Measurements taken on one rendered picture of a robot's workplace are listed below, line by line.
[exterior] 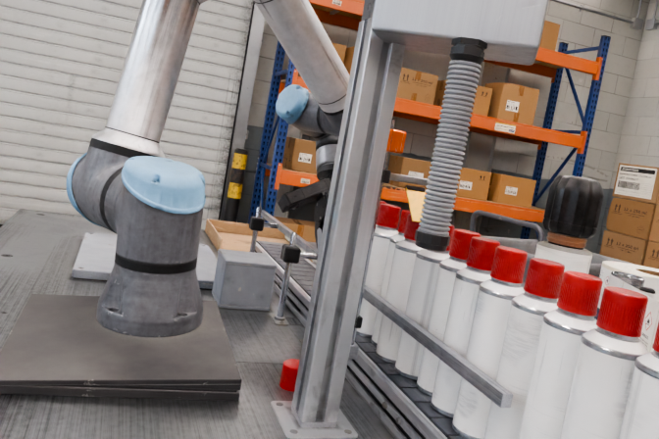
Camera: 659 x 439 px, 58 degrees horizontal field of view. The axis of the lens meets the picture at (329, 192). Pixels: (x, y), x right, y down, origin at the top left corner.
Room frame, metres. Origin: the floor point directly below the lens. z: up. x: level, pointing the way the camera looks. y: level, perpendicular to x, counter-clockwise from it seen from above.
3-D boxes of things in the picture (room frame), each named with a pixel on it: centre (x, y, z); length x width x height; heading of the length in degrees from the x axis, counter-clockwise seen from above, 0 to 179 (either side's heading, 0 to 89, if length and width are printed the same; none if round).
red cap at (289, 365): (0.78, 0.00, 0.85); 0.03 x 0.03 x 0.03
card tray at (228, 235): (1.73, 0.19, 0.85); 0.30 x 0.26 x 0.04; 20
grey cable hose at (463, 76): (0.60, -0.11, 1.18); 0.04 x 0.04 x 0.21
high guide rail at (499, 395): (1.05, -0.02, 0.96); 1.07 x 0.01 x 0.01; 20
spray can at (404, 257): (0.82, -0.13, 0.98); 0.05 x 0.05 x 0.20
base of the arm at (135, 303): (0.86, 0.23, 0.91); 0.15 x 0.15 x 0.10
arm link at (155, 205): (0.86, 0.24, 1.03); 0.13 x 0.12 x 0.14; 48
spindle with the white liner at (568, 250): (0.95, -0.39, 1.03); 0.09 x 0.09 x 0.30
